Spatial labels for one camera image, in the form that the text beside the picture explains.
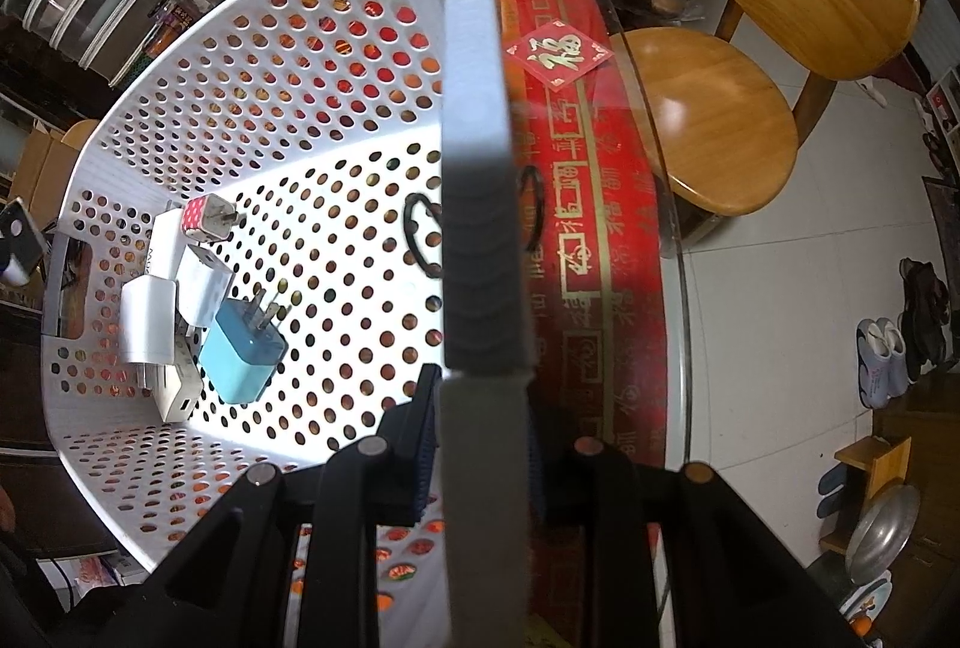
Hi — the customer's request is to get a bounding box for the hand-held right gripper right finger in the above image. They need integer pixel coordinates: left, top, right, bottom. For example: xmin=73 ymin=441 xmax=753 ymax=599
xmin=527 ymin=391 xmax=863 ymax=648

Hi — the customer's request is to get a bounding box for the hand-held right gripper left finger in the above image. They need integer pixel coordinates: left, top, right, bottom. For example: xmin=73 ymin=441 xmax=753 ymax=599
xmin=139 ymin=361 xmax=443 ymax=648

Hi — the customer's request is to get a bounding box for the white printed power adapter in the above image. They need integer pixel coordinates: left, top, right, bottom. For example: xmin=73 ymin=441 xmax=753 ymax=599
xmin=145 ymin=209 xmax=190 ymax=283

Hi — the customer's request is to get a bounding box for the white wall charger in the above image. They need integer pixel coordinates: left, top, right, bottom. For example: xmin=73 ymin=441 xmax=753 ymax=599
xmin=120 ymin=275 xmax=179 ymax=367
xmin=175 ymin=243 xmax=233 ymax=328

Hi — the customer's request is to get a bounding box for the pink polka dot charger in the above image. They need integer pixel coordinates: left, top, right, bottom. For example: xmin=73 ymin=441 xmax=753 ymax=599
xmin=182 ymin=193 xmax=241 ymax=245

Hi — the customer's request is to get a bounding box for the white perforated plastic basket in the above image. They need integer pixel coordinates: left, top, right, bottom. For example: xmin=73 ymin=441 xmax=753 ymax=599
xmin=41 ymin=0 xmax=538 ymax=648

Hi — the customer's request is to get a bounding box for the light blue wall charger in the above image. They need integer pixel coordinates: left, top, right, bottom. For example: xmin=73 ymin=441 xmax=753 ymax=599
xmin=198 ymin=285 xmax=293 ymax=405

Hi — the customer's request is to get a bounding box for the white multiport charger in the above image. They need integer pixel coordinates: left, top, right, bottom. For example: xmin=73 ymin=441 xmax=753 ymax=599
xmin=145 ymin=337 xmax=205 ymax=425

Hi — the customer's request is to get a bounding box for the cardboard box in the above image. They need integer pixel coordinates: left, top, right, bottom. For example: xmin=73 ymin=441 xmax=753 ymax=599
xmin=10 ymin=118 xmax=100 ymax=223

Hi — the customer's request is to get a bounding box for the red gold-patterned tablecloth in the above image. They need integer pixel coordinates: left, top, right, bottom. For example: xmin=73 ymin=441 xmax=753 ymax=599
xmin=480 ymin=0 xmax=677 ymax=648

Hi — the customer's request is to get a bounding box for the dark blue slipper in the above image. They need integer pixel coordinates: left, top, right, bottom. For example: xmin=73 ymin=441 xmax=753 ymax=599
xmin=817 ymin=463 xmax=845 ymax=516
xmin=832 ymin=467 xmax=863 ymax=518

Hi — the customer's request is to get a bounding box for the small wooden stool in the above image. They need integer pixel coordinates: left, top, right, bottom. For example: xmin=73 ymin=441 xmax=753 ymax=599
xmin=820 ymin=434 xmax=914 ymax=556

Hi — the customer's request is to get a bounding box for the aluminium pot lid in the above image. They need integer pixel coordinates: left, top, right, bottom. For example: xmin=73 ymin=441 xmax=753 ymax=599
xmin=845 ymin=484 xmax=923 ymax=582

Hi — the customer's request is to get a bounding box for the plate with orange print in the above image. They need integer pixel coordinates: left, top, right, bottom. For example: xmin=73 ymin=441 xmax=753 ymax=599
xmin=839 ymin=568 xmax=895 ymax=638

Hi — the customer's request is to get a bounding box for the wooden chair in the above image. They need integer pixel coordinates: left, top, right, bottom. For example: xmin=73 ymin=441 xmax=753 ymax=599
xmin=610 ymin=0 xmax=923 ymax=245

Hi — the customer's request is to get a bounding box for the red square paper decoration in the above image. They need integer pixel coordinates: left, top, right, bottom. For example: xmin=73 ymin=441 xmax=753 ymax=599
xmin=503 ymin=18 xmax=611 ymax=89

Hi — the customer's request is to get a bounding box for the black shoe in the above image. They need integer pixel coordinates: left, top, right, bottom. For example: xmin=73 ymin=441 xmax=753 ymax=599
xmin=898 ymin=256 xmax=948 ymax=327
xmin=904 ymin=295 xmax=959 ymax=383

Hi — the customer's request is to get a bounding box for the dark patterned rug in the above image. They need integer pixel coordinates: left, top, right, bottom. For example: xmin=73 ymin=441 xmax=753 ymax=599
xmin=921 ymin=175 xmax=960 ymax=260

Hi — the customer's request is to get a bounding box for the white cubby shelf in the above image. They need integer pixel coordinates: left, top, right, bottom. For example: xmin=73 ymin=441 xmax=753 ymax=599
xmin=918 ymin=69 xmax=960 ymax=170

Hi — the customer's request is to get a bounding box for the black elastic ring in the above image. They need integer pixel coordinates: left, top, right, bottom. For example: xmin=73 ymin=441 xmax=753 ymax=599
xmin=403 ymin=166 xmax=546 ymax=281

